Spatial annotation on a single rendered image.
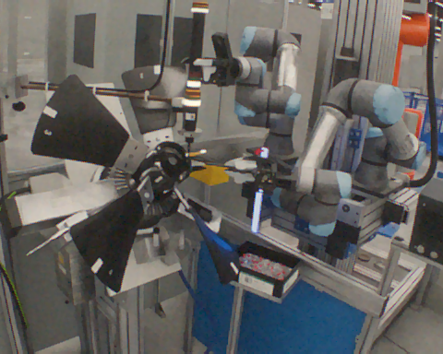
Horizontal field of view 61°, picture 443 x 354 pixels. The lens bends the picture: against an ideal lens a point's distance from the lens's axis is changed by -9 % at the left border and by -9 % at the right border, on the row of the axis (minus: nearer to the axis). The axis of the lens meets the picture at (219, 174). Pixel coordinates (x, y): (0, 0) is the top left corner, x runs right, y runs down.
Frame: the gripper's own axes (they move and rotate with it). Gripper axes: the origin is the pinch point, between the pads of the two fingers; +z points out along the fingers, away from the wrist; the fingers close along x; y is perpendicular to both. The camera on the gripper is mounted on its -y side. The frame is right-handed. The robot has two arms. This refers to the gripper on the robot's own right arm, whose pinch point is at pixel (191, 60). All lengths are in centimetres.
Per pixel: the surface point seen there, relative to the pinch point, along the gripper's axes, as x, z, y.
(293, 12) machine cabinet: 180, -421, -58
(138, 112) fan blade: 16.1, 2.9, 16.6
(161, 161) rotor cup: -2.5, 11.6, 25.8
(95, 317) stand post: 34, 8, 99
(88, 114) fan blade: 12.6, 24.0, 14.7
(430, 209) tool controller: -66, -20, 28
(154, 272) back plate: 2, 8, 63
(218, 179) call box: 15, -40, 47
